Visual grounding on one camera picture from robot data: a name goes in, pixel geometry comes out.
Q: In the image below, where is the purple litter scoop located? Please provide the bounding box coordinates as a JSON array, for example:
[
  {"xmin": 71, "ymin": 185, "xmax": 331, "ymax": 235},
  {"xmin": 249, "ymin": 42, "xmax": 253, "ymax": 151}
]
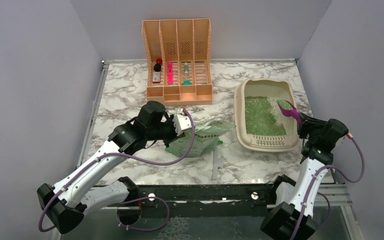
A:
[{"xmin": 276, "ymin": 100, "xmax": 302, "ymax": 125}]

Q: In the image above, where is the green litter bag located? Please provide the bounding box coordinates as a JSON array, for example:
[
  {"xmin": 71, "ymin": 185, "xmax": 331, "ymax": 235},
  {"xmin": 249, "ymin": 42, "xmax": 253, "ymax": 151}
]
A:
[{"xmin": 165, "ymin": 120, "xmax": 236, "ymax": 158}]

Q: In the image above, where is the beige litter box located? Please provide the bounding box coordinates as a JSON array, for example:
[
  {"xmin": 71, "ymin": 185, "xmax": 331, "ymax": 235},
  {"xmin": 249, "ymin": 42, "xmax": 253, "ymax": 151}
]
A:
[{"xmin": 233, "ymin": 78, "xmax": 299, "ymax": 153}]

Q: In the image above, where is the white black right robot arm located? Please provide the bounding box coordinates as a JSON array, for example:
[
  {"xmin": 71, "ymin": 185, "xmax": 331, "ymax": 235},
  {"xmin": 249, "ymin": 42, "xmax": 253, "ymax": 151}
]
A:
[{"xmin": 260, "ymin": 113, "xmax": 349, "ymax": 240}]

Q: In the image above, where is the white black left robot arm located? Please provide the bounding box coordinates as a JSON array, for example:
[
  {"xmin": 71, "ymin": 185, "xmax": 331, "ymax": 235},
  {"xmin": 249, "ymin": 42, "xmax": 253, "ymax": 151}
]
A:
[{"xmin": 37, "ymin": 100, "xmax": 196, "ymax": 234}]

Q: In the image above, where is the red white small box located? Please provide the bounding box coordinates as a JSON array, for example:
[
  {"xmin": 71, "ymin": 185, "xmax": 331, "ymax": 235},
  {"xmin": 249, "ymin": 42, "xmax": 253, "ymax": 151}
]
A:
[{"xmin": 152, "ymin": 71, "xmax": 161, "ymax": 84}]

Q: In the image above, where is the green tape dispenser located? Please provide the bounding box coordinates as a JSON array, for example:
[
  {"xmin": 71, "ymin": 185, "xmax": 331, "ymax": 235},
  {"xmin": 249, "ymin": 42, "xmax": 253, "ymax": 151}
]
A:
[{"xmin": 182, "ymin": 80, "xmax": 193, "ymax": 86}]

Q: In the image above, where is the red and black stamp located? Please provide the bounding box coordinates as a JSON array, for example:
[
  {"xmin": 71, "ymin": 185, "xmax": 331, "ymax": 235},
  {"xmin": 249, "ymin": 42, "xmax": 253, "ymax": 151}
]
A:
[{"xmin": 153, "ymin": 58, "xmax": 163, "ymax": 72}]

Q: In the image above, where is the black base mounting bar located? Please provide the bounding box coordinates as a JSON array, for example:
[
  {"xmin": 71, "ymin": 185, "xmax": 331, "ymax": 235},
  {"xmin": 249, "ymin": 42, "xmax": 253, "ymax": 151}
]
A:
[{"xmin": 71, "ymin": 177, "xmax": 304, "ymax": 220}]

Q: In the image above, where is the green white glue stick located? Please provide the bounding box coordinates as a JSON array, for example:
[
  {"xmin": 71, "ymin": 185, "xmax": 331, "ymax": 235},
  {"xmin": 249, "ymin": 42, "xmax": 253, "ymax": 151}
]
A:
[{"xmin": 184, "ymin": 62, "xmax": 189, "ymax": 75}]

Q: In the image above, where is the orange plastic file organizer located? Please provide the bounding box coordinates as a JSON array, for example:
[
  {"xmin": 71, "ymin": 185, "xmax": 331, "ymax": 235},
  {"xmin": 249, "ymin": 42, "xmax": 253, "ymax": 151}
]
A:
[{"xmin": 141, "ymin": 18, "xmax": 213, "ymax": 107}]

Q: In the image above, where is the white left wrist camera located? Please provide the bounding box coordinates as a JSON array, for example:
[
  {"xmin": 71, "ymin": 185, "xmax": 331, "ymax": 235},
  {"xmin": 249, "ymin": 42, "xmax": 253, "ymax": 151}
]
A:
[{"xmin": 173, "ymin": 108, "xmax": 193, "ymax": 137}]

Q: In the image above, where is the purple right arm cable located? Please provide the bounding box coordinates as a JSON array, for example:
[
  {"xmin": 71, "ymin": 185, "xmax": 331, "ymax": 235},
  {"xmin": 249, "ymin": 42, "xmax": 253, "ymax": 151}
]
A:
[{"xmin": 288, "ymin": 132, "xmax": 366, "ymax": 240}]

